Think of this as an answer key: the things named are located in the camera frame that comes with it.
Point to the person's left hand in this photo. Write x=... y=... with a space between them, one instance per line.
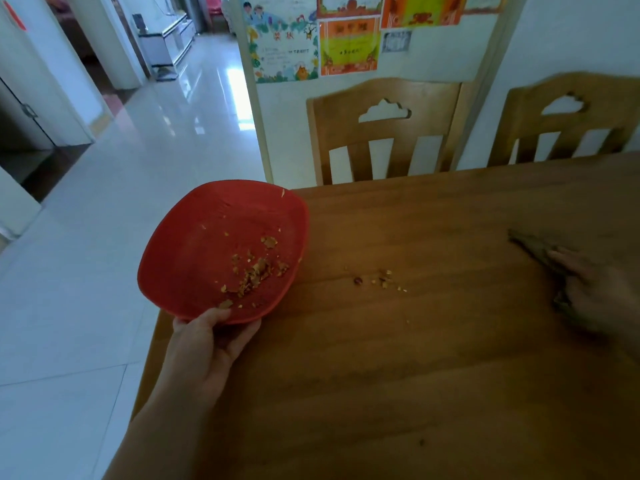
x=197 y=352

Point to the person's right hand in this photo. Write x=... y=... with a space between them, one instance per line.
x=600 y=294

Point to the person's left thumb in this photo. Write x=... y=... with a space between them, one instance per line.
x=207 y=319

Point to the red plastic plate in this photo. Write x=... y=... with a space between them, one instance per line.
x=220 y=244

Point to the brown cleaning cloth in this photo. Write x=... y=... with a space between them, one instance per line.
x=542 y=257

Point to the person's left forearm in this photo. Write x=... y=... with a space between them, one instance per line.
x=157 y=434

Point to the food scraps pile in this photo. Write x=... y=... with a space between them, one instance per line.
x=257 y=274

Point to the scattered food crumbs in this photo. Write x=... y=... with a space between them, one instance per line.
x=382 y=282

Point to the wooden dining chair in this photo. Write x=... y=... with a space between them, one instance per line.
x=382 y=132
x=565 y=119

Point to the white door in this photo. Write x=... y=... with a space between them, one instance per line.
x=22 y=124

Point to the white low cabinet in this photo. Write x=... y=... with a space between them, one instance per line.
x=167 y=42

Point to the colourful cartoon poster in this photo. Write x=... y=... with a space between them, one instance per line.
x=281 y=37

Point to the orange yellow certificate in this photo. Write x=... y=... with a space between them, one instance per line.
x=349 y=46

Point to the pink chair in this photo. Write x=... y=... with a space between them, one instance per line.
x=215 y=7

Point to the small grey picture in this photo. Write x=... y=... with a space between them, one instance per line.
x=396 y=41

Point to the orange framed certificate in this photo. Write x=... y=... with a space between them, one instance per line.
x=350 y=4

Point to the orange green certificate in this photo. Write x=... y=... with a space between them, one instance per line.
x=422 y=9

